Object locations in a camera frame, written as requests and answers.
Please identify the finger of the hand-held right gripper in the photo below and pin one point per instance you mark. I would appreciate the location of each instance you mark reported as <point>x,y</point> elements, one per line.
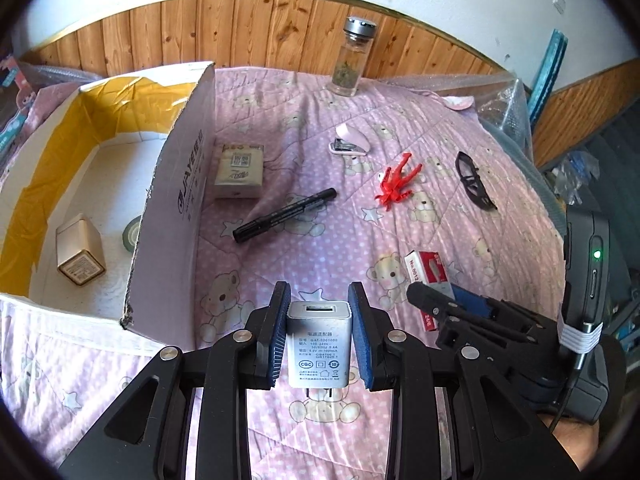
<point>425,299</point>
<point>472,302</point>

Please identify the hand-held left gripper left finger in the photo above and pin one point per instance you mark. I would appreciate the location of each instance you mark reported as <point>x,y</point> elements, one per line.
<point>280,336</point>

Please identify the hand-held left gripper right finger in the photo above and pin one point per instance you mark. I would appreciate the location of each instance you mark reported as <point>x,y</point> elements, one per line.
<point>360,336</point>

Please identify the red and white staple box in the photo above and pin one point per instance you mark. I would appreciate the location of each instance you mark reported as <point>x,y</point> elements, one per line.
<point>430,267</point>

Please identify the white USB charger adapter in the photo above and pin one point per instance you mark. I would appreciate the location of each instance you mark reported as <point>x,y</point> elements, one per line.
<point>317,345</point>

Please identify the red plastic toy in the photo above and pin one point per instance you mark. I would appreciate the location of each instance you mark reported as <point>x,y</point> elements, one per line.
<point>395,185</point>

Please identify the black marker pen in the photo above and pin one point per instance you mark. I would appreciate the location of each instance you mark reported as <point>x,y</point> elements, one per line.
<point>285,215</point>

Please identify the black glasses frame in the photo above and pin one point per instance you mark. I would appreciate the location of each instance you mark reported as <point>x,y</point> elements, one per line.
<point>472,180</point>

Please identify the beige paper packet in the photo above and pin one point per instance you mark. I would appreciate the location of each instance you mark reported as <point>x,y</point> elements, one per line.
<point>239,172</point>

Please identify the pink stapler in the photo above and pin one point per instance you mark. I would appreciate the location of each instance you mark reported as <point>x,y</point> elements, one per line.
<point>352,141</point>

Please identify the white cardboard box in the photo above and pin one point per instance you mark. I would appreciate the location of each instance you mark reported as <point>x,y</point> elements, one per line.
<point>175,185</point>

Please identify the person's right forearm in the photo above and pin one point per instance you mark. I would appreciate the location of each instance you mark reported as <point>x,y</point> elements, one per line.
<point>575,440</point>

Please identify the clear plastic bags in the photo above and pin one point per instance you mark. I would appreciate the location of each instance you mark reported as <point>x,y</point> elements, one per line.
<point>575,175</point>

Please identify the green tape roll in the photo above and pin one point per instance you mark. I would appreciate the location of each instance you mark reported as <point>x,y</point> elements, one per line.
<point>131,235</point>

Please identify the clear bubble wrap sheet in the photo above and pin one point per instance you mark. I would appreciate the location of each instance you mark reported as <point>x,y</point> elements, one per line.
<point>500,105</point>
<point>55,76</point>

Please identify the pale pink cloth piece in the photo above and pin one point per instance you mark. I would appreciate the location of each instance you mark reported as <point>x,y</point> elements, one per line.
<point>457,102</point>

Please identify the teal foam strips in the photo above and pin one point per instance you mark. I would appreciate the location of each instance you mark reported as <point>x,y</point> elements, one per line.
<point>547,72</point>

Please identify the small beige box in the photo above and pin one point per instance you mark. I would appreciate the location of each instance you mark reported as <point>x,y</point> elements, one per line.
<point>80,252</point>

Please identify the glass jar with silver lid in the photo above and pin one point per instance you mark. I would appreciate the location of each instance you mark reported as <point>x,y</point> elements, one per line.
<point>347,67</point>

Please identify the colourful printed package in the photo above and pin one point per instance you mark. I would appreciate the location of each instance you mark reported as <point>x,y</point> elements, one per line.
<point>12,95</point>

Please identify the white wall socket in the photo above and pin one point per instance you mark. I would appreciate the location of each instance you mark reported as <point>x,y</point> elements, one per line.
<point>560,3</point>

